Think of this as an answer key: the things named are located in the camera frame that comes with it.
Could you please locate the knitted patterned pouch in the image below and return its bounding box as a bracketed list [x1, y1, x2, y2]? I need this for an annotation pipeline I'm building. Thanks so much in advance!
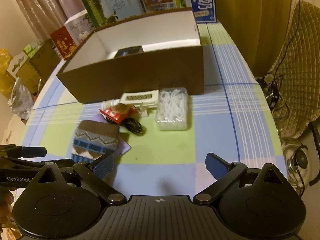
[71, 120, 119, 163]

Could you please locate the black cable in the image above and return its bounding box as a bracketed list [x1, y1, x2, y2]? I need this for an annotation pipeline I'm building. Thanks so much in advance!
[105, 114, 146, 137]

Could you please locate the red snack packet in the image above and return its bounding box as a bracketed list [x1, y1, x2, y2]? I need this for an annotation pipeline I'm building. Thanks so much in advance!
[99, 103, 140, 125]

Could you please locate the clear box of floss picks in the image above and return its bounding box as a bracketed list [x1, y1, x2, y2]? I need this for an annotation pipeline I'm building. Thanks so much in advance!
[155, 87, 189, 131]

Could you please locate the white digital clock stand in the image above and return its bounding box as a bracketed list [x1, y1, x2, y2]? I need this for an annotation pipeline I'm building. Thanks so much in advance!
[120, 90, 159, 117]

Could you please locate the black shaver box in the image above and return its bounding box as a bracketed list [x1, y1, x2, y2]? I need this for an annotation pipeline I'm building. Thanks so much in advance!
[114, 46, 144, 58]

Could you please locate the person's left hand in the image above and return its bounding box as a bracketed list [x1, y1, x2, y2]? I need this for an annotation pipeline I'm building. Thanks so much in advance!
[0, 187, 17, 225]

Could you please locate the checked tablecloth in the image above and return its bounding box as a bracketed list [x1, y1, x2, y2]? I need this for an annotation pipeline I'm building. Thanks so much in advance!
[21, 21, 288, 198]

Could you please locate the cardboard boxes stack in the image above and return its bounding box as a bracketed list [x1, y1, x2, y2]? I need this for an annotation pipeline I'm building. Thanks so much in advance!
[1, 39, 61, 98]

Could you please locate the red gift box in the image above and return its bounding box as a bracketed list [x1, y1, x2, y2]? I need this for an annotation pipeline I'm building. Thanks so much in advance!
[50, 26, 77, 60]

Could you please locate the quilted beige chair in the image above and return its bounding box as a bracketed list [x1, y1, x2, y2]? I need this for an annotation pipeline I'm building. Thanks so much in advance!
[263, 1, 319, 140]

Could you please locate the brown open cardboard box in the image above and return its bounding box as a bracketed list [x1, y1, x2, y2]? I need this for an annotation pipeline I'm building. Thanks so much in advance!
[57, 8, 204, 103]

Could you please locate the white humidifier box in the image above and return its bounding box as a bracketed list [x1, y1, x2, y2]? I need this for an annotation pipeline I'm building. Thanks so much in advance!
[64, 10, 95, 46]

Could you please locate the curtain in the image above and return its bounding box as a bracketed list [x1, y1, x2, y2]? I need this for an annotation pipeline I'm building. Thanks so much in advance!
[16, 0, 85, 40]

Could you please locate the green milk carton box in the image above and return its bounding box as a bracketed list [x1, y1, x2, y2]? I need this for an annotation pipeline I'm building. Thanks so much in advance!
[79, 0, 147, 29]

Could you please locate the black power cord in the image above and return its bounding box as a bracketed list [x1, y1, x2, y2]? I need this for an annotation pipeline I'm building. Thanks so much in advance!
[257, 0, 312, 120]

